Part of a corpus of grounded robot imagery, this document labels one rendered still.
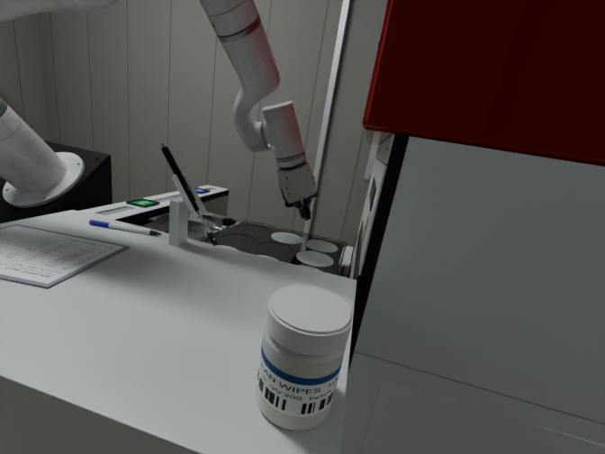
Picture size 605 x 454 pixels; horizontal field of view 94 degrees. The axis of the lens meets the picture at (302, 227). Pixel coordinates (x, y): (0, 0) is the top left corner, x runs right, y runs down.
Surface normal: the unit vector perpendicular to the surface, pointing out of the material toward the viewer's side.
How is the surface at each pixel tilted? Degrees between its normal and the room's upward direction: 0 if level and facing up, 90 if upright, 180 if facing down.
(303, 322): 0
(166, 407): 0
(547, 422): 90
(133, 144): 90
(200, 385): 0
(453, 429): 90
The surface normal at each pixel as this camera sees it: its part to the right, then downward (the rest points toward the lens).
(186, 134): -0.26, 0.24
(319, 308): 0.16, -0.94
